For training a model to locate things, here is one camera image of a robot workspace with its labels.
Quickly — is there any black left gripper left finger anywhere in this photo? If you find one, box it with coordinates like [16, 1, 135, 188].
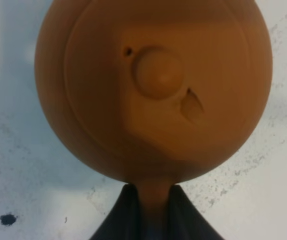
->
[91, 184, 147, 240]

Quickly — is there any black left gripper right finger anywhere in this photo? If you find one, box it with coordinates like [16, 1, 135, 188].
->
[163, 185, 224, 240]

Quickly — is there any brown clay teapot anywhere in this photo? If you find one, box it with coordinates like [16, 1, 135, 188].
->
[34, 0, 273, 240]

